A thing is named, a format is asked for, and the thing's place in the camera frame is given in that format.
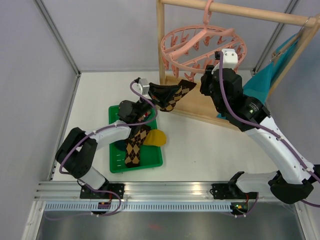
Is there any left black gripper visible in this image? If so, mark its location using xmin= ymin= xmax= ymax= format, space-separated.
xmin=134 ymin=82 xmax=182 ymax=120

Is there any brown argyle sock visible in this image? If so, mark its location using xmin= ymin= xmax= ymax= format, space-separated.
xmin=157 ymin=79 xmax=197 ymax=112
xmin=124 ymin=124 xmax=151 ymax=168

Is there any pink round clip hanger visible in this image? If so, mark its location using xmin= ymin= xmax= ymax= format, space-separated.
xmin=158 ymin=0 xmax=247 ymax=82

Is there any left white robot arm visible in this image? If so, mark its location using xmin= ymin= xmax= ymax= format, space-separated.
xmin=55 ymin=78 xmax=184 ymax=200

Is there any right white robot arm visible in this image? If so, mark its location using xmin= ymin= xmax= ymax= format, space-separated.
xmin=200 ymin=65 xmax=320 ymax=205

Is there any wooden clothes rack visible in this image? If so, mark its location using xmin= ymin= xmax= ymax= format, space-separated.
xmin=152 ymin=0 xmax=320 ymax=131

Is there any yellow sock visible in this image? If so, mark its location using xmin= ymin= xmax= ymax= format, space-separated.
xmin=143 ymin=129 xmax=167 ymax=147

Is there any teal cloth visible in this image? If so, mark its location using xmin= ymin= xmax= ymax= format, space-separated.
xmin=212 ymin=34 xmax=300 ymax=119

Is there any teal reindeer sock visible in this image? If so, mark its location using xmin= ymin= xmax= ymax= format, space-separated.
xmin=114 ymin=111 xmax=152 ymax=151

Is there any green plastic tray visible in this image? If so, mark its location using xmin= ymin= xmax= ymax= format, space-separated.
xmin=108 ymin=105 xmax=163 ymax=174

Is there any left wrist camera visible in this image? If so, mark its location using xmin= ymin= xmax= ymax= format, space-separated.
xmin=134 ymin=78 xmax=150 ymax=98

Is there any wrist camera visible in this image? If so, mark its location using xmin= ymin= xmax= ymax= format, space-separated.
xmin=134 ymin=78 xmax=150 ymax=98
xmin=212 ymin=48 xmax=238 ymax=72

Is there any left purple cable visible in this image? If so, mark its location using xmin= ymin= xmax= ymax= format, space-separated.
xmin=58 ymin=79 xmax=159 ymax=176

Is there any purple cable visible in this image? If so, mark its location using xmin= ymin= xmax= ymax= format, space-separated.
xmin=216 ymin=50 xmax=320 ymax=207
xmin=58 ymin=79 xmax=159 ymax=176

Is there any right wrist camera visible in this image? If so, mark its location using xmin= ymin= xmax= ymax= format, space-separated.
xmin=212 ymin=48 xmax=238 ymax=72

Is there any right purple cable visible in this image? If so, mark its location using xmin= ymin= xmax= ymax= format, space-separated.
xmin=216 ymin=50 xmax=320 ymax=207

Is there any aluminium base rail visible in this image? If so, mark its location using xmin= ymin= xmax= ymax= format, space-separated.
xmin=33 ymin=181 xmax=276 ymax=201

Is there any white cable duct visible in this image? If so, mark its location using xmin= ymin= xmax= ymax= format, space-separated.
xmin=44 ymin=201 xmax=248 ymax=214

